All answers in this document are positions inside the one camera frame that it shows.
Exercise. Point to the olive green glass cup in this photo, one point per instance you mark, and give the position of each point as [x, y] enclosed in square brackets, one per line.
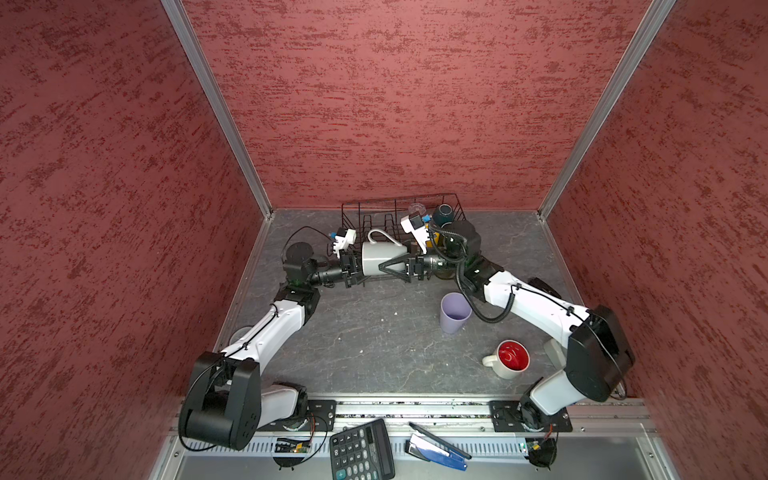
[446, 272]

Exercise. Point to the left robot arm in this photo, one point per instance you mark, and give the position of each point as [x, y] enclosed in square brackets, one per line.
[226, 403]

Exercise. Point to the left circuit board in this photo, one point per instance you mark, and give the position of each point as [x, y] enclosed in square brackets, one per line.
[293, 447]

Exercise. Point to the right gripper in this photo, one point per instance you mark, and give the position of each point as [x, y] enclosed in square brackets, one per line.
[415, 264]

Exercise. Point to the black small object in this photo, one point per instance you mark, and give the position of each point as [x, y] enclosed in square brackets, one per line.
[543, 286]

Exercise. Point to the circuit board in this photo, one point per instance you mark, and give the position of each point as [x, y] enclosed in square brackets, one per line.
[541, 450]
[293, 447]

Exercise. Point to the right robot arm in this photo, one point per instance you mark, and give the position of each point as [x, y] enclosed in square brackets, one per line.
[597, 354]

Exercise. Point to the lilac plastic cup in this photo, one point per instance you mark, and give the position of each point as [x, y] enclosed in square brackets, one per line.
[455, 310]

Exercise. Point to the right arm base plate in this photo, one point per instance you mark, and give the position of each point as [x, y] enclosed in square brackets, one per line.
[510, 417]

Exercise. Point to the blue black stapler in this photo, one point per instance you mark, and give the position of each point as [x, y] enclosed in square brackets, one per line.
[428, 447]

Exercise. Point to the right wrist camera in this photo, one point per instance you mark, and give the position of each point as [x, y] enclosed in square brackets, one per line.
[417, 226]

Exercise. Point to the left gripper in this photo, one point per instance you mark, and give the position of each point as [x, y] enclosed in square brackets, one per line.
[346, 272]

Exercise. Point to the clear glass cup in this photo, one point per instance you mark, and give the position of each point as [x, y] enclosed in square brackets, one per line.
[417, 208]

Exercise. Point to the cream white mug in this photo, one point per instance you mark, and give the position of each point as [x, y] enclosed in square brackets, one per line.
[374, 253]

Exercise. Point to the black wire dish rack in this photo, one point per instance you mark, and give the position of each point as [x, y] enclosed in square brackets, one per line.
[386, 213]

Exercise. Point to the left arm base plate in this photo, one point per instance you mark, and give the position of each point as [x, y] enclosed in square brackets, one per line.
[320, 416]

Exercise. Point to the black calculator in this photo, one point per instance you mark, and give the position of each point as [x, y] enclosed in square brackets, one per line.
[362, 452]

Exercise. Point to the right circuit board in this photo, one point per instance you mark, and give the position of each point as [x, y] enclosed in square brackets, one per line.
[541, 450]

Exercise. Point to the dark green ceramic mug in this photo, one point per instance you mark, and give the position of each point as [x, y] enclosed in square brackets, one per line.
[444, 214]

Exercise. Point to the white mug red inside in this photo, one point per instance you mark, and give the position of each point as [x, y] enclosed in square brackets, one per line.
[510, 360]

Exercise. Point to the yellow mug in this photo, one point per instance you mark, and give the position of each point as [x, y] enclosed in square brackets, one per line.
[433, 238]

